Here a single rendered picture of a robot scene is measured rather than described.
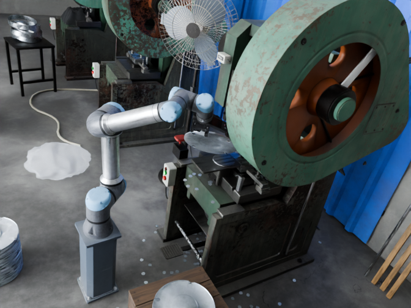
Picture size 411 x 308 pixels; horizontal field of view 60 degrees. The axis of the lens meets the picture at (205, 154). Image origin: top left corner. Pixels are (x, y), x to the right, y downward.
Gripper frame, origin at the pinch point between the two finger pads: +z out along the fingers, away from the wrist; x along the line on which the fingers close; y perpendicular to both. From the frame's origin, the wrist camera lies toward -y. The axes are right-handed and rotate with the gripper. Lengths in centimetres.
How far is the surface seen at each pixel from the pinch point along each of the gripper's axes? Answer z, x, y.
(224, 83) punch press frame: -0.9, -29.7, -2.4
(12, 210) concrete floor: 85, 52, 125
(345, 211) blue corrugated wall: 116, -7, -116
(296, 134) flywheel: -24.4, 1.3, -38.7
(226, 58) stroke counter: -13.6, -36.4, -1.3
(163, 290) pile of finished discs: 17, 77, 4
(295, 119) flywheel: -31.4, -1.9, -36.1
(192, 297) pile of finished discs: 17, 77, -10
